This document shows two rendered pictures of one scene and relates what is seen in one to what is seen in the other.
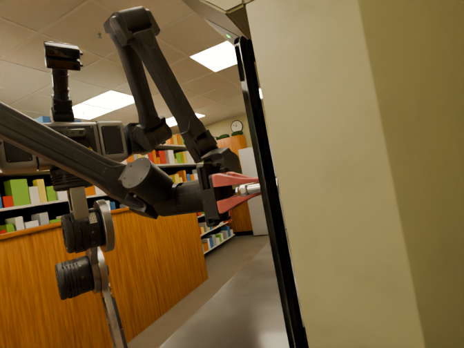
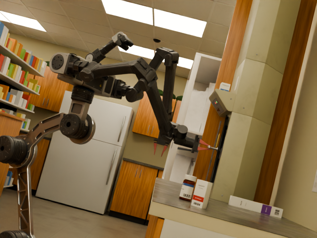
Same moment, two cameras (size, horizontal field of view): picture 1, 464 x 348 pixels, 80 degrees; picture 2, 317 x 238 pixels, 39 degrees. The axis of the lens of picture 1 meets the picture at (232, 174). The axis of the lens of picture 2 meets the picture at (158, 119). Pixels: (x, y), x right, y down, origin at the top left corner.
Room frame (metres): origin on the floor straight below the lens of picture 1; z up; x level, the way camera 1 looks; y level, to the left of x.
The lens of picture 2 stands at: (-1.69, 1.22, 1.05)
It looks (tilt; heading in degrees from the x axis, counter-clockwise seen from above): 5 degrees up; 336
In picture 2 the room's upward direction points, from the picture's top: 15 degrees clockwise
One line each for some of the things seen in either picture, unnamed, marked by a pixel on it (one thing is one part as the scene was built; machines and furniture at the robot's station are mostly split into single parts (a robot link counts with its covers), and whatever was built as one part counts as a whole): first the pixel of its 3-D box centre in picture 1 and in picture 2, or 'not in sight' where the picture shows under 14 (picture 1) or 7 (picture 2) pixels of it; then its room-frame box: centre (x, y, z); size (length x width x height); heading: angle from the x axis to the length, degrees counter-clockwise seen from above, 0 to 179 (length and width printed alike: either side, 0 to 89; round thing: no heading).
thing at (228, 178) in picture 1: (239, 192); (202, 146); (0.45, -0.01, 1.20); 0.09 x 0.07 x 0.07; 65
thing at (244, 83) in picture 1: (297, 184); (215, 151); (0.46, -0.10, 1.19); 0.30 x 0.01 x 0.40; 152
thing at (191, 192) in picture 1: (201, 195); (190, 142); (0.48, 0.06, 1.20); 0.07 x 0.07 x 0.10; 65
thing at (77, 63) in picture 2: not in sight; (76, 66); (0.78, 0.72, 1.45); 0.09 x 0.08 x 0.12; 127
